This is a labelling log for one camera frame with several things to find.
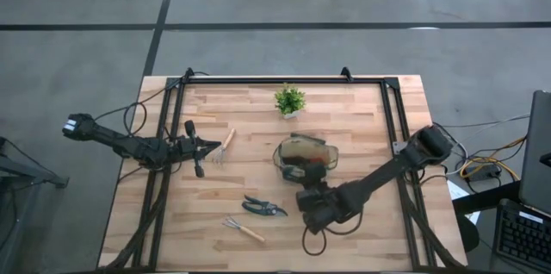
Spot grey laptop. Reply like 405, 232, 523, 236
490, 89, 551, 274

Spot black left cable bundle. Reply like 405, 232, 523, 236
102, 168, 169, 270

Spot white paper sheet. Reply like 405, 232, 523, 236
447, 178, 481, 226

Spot thin black looped cable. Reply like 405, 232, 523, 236
93, 69, 210, 137

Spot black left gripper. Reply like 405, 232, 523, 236
176, 119, 222, 179

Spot black and red glove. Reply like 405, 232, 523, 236
286, 155, 326, 168

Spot grey metal stand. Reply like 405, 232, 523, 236
0, 135, 70, 190

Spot yellow cable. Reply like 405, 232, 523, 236
459, 135, 529, 182

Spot black right cable bundle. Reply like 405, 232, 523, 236
398, 170, 464, 270

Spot grey cable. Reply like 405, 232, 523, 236
438, 113, 530, 135

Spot black round stool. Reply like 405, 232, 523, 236
455, 212, 480, 252

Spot grey power box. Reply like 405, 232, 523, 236
467, 164, 503, 183

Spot beige green gardening bag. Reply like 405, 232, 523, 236
272, 132, 340, 185

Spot wooden handled hand rake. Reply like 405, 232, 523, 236
210, 128, 238, 165

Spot small potted green plant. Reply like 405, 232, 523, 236
274, 83, 307, 120

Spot black metal table frame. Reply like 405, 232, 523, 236
128, 66, 466, 271

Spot black side desk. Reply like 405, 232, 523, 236
451, 181, 522, 215

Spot black pruning shears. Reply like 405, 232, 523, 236
240, 195, 288, 218

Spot wooden handled claw cultivator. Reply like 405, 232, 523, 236
222, 216, 267, 244

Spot black cable bundle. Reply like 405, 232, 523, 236
102, 168, 169, 270
398, 170, 464, 270

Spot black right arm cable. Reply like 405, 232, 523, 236
300, 207, 365, 257

